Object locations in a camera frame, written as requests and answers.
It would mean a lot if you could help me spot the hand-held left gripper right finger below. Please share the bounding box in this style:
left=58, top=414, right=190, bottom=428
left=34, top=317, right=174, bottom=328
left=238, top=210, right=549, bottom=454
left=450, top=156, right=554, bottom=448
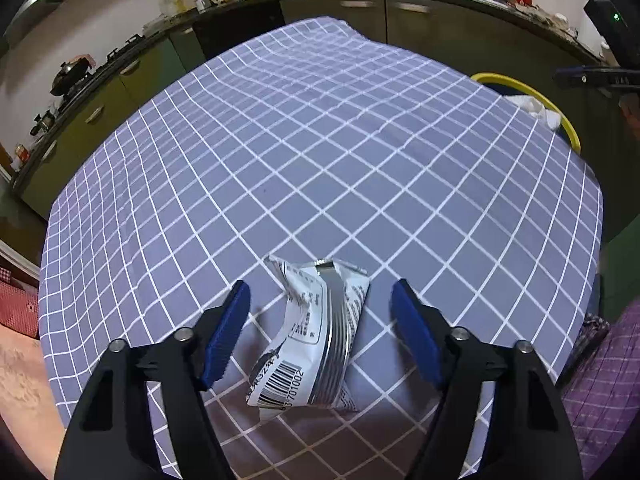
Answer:
left=390, top=279, right=585, bottom=480

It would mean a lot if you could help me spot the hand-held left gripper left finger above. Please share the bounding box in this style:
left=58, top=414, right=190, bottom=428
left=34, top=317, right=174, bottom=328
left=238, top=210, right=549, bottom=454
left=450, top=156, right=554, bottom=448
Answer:
left=54, top=280, right=251, bottom=480

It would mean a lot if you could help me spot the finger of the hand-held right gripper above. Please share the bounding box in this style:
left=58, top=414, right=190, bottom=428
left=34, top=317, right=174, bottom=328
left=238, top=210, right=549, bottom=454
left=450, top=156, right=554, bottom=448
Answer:
left=552, top=62, right=640, bottom=91

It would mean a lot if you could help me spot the white barcode snack packet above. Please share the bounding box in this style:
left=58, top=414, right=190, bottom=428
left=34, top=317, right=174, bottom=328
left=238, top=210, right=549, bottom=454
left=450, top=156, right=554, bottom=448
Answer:
left=245, top=255, right=372, bottom=422

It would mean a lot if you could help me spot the black yellow-rimmed trash bin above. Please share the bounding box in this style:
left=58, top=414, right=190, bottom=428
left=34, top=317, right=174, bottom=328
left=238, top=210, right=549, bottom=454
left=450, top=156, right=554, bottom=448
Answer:
left=470, top=72, right=582, bottom=156

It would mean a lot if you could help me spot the white rag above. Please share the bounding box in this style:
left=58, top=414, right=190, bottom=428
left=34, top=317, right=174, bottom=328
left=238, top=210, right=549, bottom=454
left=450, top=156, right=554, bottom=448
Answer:
left=535, top=10, right=571, bottom=28

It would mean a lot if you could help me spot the white crumpled tissue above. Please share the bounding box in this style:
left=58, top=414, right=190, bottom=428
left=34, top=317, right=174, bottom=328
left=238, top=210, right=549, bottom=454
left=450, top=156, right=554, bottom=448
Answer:
left=510, top=94, right=563, bottom=131

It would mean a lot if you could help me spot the blue checkered tablecloth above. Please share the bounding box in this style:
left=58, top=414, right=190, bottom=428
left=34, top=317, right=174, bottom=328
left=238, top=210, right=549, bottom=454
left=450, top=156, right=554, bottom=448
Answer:
left=37, top=16, right=603, bottom=480

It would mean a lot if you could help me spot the person's purple plaid clothing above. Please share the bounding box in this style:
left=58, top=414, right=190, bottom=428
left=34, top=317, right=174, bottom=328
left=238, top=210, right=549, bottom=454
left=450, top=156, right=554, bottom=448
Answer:
left=560, top=300, right=640, bottom=480

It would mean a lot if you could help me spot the small dark pot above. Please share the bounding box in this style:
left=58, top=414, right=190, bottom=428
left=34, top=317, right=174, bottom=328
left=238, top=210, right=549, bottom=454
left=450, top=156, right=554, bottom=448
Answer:
left=30, top=110, right=56, bottom=136

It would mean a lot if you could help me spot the black gas stove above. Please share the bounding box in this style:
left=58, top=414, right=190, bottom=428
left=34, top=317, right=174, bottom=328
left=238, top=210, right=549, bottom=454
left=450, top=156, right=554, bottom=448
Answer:
left=65, top=35, right=146, bottom=91

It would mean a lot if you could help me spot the lidded wok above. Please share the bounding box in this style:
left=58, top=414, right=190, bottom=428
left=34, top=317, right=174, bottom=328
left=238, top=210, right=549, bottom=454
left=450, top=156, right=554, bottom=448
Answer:
left=50, top=55, right=96, bottom=96

